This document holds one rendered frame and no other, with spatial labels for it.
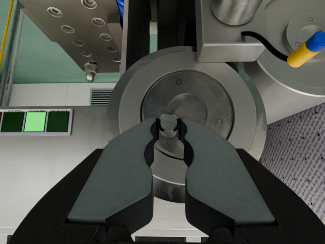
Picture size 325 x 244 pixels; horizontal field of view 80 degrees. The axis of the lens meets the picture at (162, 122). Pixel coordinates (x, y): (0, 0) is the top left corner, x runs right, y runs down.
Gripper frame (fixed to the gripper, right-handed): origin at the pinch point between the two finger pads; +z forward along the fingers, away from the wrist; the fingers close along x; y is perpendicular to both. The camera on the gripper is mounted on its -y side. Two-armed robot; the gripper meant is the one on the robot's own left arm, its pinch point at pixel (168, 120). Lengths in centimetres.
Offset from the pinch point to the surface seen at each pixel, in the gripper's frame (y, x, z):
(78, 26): -5.0, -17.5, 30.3
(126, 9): -7.0, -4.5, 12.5
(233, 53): -3.5, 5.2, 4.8
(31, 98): 99, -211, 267
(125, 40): -4.2, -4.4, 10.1
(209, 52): -3.7, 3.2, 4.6
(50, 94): 94, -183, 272
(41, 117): 16.0, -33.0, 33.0
